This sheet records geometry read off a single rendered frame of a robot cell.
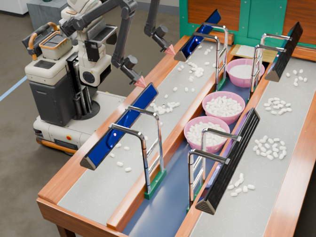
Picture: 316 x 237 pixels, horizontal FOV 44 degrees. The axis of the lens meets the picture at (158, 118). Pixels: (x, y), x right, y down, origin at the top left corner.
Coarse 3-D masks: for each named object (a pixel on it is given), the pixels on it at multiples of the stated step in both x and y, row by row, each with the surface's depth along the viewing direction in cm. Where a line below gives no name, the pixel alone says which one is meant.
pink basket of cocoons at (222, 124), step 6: (192, 120) 239; (198, 120) 241; (210, 120) 241; (216, 120) 239; (186, 126) 235; (222, 126) 237; (228, 126) 232; (186, 132) 234; (228, 132) 230; (186, 138) 227; (192, 144) 226; (222, 144) 226; (210, 150) 225; (216, 150) 228
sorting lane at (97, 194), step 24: (192, 72) 283; (168, 96) 263; (192, 96) 261; (144, 120) 245; (168, 120) 244; (96, 168) 216; (120, 168) 215; (72, 192) 204; (96, 192) 203; (120, 192) 202; (96, 216) 192
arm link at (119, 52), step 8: (128, 8) 219; (128, 16) 223; (120, 24) 230; (128, 24) 228; (120, 32) 233; (128, 32) 234; (120, 40) 236; (120, 48) 240; (112, 56) 245; (120, 56) 243; (112, 64) 249
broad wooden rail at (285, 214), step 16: (304, 128) 227; (304, 144) 217; (304, 160) 208; (288, 176) 201; (304, 176) 200; (288, 192) 193; (304, 192) 192; (288, 208) 186; (272, 224) 180; (288, 224) 179
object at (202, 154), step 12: (204, 132) 180; (216, 132) 177; (204, 144) 185; (192, 156) 172; (204, 156) 167; (216, 156) 165; (192, 168) 177; (204, 168) 196; (192, 180) 182; (204, 180) 202; (192, 192) 188
